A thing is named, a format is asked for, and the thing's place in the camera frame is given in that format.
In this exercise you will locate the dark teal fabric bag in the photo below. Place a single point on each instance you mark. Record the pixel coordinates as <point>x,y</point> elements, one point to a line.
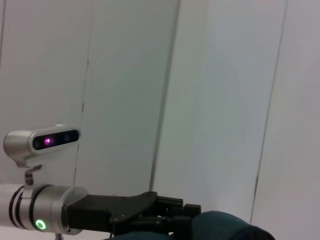
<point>220,227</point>

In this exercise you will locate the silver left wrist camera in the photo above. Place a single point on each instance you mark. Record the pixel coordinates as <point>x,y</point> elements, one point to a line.
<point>20,145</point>

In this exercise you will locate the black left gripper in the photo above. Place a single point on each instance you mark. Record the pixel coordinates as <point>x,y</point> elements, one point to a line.
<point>100,210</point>

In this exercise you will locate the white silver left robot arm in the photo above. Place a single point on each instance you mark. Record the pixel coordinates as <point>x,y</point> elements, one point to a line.
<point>37,207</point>

